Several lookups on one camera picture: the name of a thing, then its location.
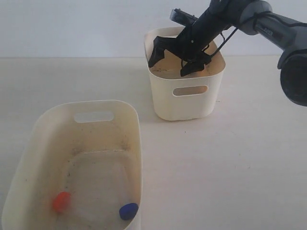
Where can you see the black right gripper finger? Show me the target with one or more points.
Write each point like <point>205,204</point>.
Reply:
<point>195,65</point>

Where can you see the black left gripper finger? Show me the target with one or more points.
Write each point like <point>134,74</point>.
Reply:
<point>159,46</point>

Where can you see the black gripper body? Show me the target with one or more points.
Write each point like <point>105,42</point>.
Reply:
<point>192,40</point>

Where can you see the blue-capped clear tube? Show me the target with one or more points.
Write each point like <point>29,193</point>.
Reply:
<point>128,211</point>

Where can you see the orange-capped clear tube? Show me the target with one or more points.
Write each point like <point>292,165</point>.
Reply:
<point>61,202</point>

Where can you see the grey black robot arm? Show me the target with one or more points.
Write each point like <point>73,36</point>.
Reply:
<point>252,17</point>

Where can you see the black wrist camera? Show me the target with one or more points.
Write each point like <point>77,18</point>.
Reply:
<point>182,18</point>

